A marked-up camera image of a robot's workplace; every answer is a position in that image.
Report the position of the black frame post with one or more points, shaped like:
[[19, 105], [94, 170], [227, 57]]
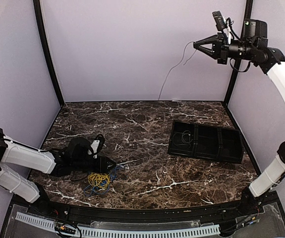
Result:
[[46, 51], [237, 63]]

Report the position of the black three-compartment tray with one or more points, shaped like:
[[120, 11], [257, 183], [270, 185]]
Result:
[[206, 142]]

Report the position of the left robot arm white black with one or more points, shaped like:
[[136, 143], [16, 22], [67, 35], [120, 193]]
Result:
[[80, 155]]

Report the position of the right black frame post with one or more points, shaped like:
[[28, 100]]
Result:
[[237, 63]]

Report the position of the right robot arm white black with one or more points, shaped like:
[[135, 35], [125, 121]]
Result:
[[252, 46]]

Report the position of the left black frame post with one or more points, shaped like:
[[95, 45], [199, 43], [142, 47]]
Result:
[[46, 51]]

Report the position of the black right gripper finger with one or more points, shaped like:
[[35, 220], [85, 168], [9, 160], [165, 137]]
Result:
[[209, 52], [209, 40]]

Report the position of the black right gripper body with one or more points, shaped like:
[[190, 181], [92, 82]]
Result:
[[224, 46]]

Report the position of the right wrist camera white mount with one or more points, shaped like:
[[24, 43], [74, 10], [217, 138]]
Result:
[[221, 24]]

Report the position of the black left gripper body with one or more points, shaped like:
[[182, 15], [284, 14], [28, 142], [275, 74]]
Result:
[[100, 167]]

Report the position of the white slotted cable duct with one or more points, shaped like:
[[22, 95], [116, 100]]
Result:
[[120, 230]]

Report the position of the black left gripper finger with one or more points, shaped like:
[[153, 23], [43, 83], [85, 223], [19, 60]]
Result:
[[110, 167], [109, 162]]

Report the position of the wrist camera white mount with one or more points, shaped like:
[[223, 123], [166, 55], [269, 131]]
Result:
[[96, 145], [221, 24]]

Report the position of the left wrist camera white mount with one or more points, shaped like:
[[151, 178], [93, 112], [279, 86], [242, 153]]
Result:
[[96, 145]]

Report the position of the black curved front rail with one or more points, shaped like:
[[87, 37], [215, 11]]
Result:
[[212, 213]]

